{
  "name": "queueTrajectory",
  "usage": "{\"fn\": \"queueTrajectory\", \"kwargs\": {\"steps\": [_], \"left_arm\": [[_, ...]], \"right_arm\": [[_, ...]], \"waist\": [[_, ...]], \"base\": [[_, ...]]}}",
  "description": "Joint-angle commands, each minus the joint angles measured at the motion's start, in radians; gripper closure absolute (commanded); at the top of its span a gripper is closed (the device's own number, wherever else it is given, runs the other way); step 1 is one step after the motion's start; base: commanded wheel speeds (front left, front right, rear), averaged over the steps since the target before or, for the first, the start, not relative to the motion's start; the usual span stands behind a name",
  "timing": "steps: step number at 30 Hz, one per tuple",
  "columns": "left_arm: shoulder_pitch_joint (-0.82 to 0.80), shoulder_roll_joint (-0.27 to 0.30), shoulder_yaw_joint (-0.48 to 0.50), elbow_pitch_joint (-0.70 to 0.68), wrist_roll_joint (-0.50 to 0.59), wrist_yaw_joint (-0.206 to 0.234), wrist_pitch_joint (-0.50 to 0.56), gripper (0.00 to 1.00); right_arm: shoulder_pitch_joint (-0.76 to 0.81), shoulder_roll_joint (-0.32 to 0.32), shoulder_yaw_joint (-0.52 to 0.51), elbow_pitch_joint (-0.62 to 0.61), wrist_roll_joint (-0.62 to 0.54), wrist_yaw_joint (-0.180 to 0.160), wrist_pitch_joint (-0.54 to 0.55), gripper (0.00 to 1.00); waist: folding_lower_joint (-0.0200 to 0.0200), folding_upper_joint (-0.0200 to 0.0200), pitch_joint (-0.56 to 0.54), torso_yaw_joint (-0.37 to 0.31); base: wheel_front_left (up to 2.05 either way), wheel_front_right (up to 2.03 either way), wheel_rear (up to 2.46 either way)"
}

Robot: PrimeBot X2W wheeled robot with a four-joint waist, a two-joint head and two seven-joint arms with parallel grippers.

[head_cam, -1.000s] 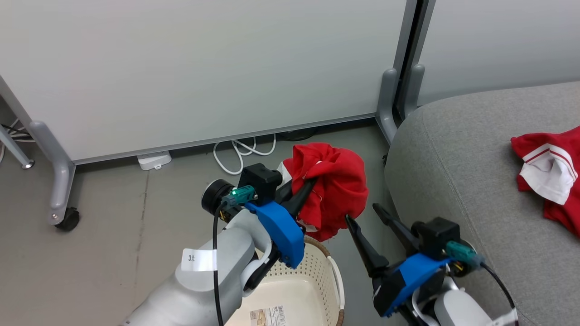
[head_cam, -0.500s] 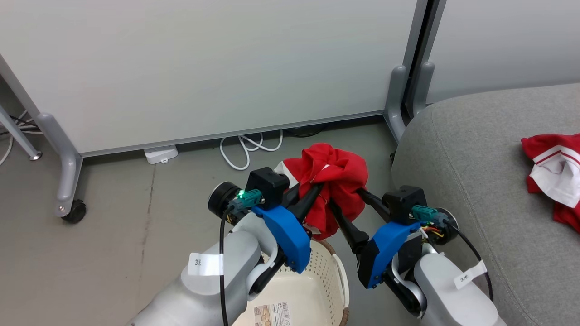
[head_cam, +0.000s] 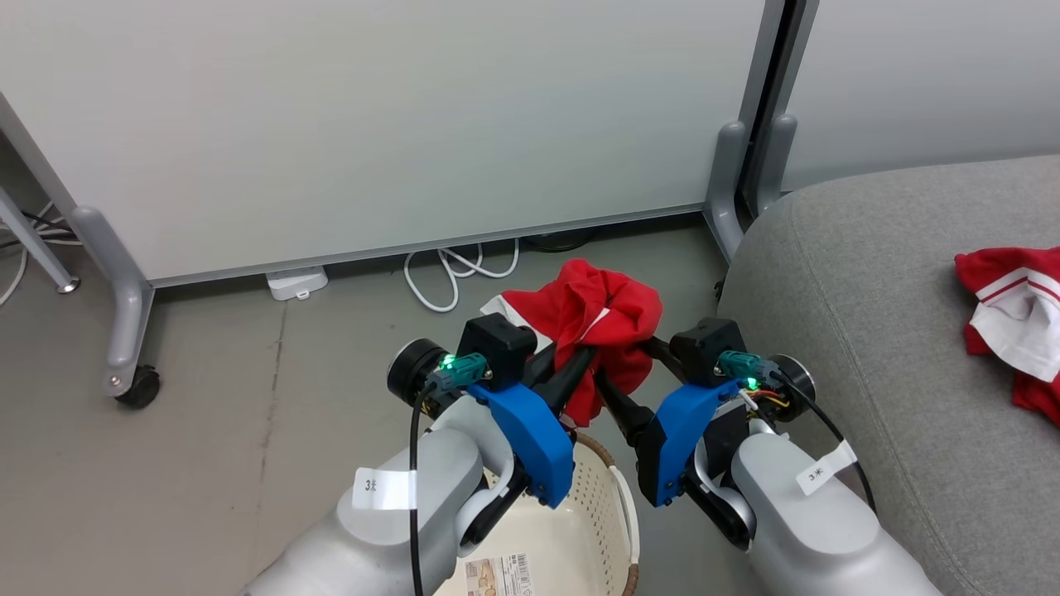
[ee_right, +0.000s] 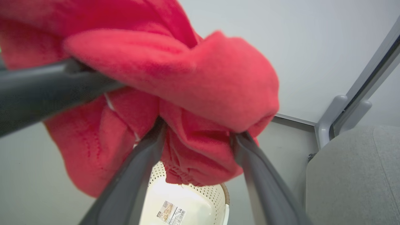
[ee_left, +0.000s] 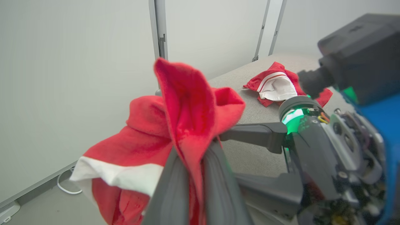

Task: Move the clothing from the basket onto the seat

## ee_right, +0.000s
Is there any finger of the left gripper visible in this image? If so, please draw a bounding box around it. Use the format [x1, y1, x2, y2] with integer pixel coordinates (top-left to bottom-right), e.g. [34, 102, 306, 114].
[0, 58, 126, 138]

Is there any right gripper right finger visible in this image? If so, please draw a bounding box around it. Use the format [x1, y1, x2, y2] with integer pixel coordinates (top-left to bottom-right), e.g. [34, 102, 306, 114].
[231, 131, 313, 225]

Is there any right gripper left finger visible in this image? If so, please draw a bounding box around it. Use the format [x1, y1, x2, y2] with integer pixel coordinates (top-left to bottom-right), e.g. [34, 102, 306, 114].
[78, 118, 168, 225]

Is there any red and white garment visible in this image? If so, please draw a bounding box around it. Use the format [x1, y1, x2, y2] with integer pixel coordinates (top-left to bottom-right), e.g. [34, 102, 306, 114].
[0, 0, 280, 198]

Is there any printed basket label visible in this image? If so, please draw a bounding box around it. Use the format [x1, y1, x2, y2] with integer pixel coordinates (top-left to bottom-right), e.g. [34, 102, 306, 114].
[156, 200, 187, 225]

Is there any white perforated laundry basket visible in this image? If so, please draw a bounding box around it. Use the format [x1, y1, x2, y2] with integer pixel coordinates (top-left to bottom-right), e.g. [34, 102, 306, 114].
[139, 161, 231, 225]

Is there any grey fabric sofa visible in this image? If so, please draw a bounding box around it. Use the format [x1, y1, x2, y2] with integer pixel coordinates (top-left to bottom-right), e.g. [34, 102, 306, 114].
[305, 125, 400, 225]

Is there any grey partition foot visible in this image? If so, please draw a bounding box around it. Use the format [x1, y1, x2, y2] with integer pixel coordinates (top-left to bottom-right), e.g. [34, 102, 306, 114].
[315, 95, 348, 149]
[339, 100, 373, 135]

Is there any wide white partition panel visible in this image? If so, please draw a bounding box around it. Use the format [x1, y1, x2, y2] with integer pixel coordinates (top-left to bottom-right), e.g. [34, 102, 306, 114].
[178, 0, 400, 126]

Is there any narrow white partition panel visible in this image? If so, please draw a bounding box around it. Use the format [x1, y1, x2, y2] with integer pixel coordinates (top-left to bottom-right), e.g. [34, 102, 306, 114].
[356, 61, 400, 127]

